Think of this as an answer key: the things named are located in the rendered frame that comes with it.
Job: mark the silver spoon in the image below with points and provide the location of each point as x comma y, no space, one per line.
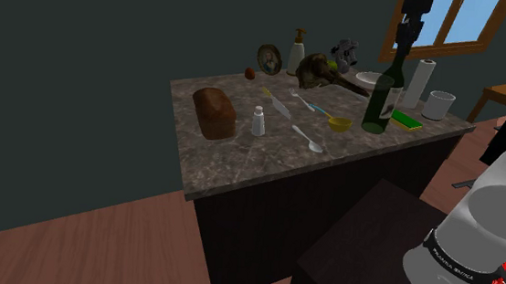
314,146

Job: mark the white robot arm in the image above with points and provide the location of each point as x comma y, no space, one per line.
489,211

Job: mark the silver fork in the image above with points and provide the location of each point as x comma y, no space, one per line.
301,100

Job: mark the brown bread loaf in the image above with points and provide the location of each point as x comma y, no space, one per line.
214,112

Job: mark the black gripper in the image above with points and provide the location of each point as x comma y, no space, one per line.
418,2

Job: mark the white cup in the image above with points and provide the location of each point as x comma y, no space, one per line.
437,107

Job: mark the wooden side table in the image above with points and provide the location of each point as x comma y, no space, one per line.
501,96

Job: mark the brown egg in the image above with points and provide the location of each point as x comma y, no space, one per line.
250,73

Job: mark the brown animal skull sculpture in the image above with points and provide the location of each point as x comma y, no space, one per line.
313,72

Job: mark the dark kitchen island cabinet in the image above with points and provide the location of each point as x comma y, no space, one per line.
274,223

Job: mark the white plate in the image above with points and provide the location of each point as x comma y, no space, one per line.
366,79

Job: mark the green and yellow sponge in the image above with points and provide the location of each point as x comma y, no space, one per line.
407,120

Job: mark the oval framed portrait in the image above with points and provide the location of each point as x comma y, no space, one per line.
269,60

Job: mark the white paper towel roll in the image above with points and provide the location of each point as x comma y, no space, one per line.
419,84

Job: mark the grey figurine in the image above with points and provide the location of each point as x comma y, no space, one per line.
345,52

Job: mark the white soap dispenser brown pump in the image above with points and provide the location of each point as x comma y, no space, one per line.
296,57

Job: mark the green apple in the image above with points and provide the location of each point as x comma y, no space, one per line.
332,65

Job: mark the white salt shaker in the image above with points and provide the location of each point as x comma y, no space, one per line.
258,124

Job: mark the wooden framed window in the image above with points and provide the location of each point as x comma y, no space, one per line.
447,44

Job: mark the dark green wine bottle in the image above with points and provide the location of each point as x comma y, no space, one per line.
378,110

